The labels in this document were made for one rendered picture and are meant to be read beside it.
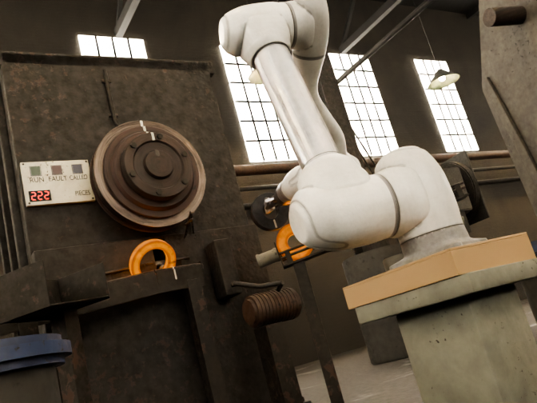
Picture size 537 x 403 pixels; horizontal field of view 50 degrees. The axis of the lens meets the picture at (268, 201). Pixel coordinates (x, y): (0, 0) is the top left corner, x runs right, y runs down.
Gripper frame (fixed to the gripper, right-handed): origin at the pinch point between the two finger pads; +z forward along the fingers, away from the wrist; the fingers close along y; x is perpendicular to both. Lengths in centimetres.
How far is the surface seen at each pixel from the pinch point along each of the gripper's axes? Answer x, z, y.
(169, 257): -10.2, 13.6, -40.6
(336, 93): 196, 346, 259
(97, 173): 27, 13, -61
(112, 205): 14, 13, -58
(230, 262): -16.1, 19.1, -15.0
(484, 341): -58, -108, -5
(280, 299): -35.8, 4.9, -3.1
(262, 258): -18.0, 11.2, -3.9
